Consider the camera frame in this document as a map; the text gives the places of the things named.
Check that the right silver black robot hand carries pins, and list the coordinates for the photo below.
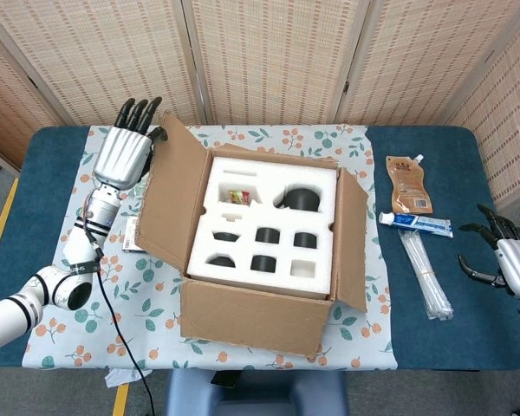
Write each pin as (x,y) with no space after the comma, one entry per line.
(518,268)

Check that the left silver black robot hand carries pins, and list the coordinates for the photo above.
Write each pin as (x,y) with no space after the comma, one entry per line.
(121,156)

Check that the brown cardboard box red tape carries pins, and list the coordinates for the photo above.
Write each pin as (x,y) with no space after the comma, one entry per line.
(251,312)

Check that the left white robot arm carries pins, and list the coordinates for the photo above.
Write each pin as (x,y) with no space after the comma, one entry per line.
(26,303)

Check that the colourful picture card pack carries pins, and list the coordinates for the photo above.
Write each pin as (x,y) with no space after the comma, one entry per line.
(131,236)

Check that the clear straws bundle in bag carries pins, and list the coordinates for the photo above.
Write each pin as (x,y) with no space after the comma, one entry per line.
(424,273)

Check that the blue white toothpaste tube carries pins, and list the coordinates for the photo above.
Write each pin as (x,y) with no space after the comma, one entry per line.
(416,223)

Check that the blue plush table cover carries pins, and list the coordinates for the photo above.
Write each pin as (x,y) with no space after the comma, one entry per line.
(459,173)

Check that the woven bamboo screen panel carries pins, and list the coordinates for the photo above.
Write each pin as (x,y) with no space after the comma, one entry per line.
(511,130)
(273,65)
(69,52)
(4,108)
(416,65)

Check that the small colourful snack packet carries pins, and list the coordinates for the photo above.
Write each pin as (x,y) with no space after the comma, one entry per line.
(239,196)

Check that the black tea cup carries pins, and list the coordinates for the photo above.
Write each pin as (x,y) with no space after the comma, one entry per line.
(267,236)
(223,261)
(305,240)
(263,264)
(226,237)

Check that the brown spout pouch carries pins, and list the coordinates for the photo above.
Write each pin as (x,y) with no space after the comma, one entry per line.
(409,184)

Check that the white foam insert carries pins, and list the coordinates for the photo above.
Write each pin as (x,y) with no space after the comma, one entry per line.
(268,173)

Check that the floral print tablecloth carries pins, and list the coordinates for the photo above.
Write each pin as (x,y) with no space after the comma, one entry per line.
(112,338)

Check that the black teapot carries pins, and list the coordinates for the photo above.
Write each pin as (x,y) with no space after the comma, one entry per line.
(301,200)

